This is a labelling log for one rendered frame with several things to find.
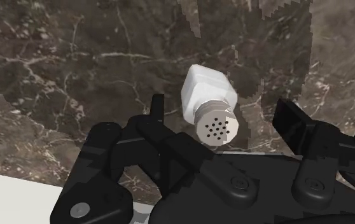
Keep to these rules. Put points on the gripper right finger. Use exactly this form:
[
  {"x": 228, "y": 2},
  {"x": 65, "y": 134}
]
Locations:
[{"x": 320, "y": 145}]

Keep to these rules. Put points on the white salt shaker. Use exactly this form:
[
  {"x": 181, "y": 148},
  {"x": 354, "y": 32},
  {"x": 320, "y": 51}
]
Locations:
[{"x": 207, "y": 99}]

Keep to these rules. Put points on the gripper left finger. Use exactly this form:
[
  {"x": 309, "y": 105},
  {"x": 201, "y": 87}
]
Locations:
[{"x": 140, "y": 145}]

